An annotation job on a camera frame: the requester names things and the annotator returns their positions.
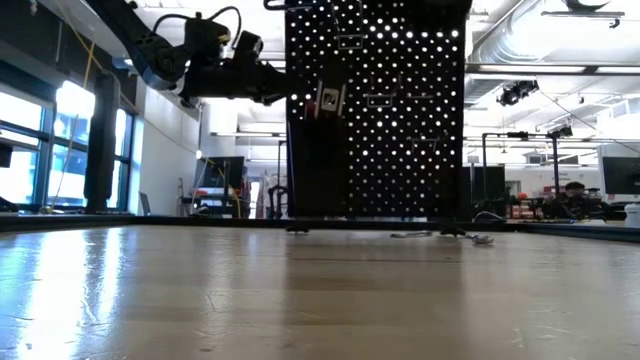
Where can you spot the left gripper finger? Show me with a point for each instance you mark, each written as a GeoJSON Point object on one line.
{"type": "Point", "coordinates": [272, 87]}

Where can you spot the tall black box holder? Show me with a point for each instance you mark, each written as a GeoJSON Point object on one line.
{"type": "Point", "coordinates": [320, 170]}

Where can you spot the small black camera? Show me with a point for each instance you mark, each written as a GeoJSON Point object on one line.
{"type": "Point", "coordinates": [560, 132]}

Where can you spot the silver rectangular bracket hook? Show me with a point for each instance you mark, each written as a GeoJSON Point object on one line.
{"type": "Point", "coordinates": [381, 106]}
{"type": "Point", "coordinates": [350, 47]}

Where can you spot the silver double prong hook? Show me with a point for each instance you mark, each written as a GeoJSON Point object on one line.
{"type": "Point", "coordinates": [425, 140]}

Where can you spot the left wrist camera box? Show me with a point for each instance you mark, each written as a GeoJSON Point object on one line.
{"type": "Point", "coordinates": [247, 45]}

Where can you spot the black pipe stand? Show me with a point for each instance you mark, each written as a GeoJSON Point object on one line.
{"type": "Point", "coordinates": [555, 175]}

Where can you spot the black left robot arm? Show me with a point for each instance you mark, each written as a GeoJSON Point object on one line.
{"type": "Point", "coordinates": [145, 50]}

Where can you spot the black computer monitor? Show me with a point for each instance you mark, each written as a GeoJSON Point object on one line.
{"type": "Point", "coordinates": [220, 172]}
{"type": "Point", "coordinates": [622, 175]}

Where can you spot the red storage boxes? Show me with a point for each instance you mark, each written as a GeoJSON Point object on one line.
{"type": "Point", "coordinates": [525, 207]}

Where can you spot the black upright pillar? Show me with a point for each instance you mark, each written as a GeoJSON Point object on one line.
{"type": "Point", "coordinates": [102, 150]}

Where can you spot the dark blue bar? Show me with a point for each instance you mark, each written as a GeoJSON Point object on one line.
{"type": "Point", "coordinates": [590, 231]}

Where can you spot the white plastic container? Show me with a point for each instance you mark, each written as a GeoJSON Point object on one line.
{"type": "Point", "coordinates": [633, 216]}

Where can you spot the yellow label tag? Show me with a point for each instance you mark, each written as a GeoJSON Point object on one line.
{"type": "Point", "coordinates": [225, 39]}

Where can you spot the black metal pegboard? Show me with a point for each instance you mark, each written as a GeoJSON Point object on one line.
{"type": "Point", "coordinates": [400, 175]}

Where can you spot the black ceiling track fixture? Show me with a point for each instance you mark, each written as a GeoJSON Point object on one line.
{"type": "Point", "coordinates": [585, 13]}

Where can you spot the straight silver peg hook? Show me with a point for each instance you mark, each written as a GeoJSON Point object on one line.
{"type": "Point", "coordinates": [420, 96]}

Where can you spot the person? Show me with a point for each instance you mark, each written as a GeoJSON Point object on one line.
{"type": "Point", "coordinates": [575, 192]}

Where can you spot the large silver combination wrench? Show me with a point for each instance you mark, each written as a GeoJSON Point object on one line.
{"type": "Point", "coordinates": [482, 239]}

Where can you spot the black slanted strut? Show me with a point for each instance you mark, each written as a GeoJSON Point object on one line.
{"type": "Point", "coordinates": [6, 205]}

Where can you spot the black aluminium rig frame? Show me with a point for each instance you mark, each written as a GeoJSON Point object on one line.
{"type": "Point", "coordinates": [75, 220]}

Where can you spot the large black panel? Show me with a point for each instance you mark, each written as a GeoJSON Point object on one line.
{"type": "Point", "coordinates": [487, 192]}

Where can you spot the large blue-framed window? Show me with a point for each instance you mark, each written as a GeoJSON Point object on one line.
{"type": "Point", "coordinates": [25, 175]}

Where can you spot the silver ventilation duct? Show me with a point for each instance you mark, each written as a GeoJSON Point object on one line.
{"type": "Point", "coordinates": [482, 92]}

